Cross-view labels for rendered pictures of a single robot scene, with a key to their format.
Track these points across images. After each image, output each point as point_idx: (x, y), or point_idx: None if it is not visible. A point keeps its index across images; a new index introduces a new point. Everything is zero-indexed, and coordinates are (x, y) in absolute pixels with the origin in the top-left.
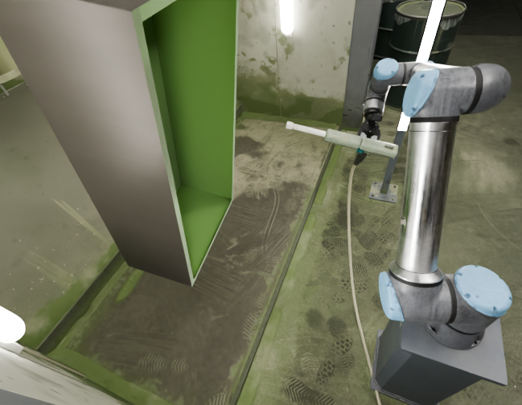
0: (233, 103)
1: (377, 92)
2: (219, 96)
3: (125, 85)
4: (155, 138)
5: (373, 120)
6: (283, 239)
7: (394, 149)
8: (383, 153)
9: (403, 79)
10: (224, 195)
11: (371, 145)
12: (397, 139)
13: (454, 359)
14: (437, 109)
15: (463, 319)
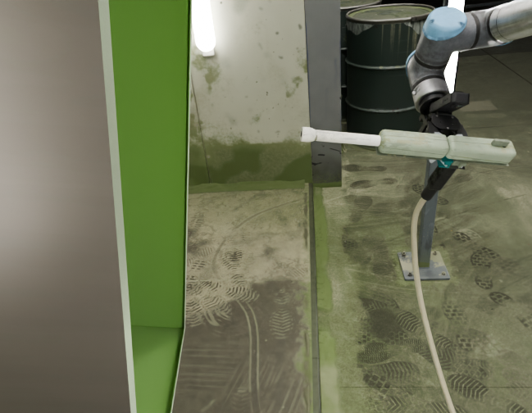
0: (184, 106)
1: (434, 67)
2: (152, 97)
3: None
4: (86, 63)
5: (455, 103)
6: (292, 393)
7: (508, 146)
8: (491, 158)
9: (476, 35)
10: (165, 324)
11: (470, 146)
12: (433, 170)
13: None
14: None
15: None
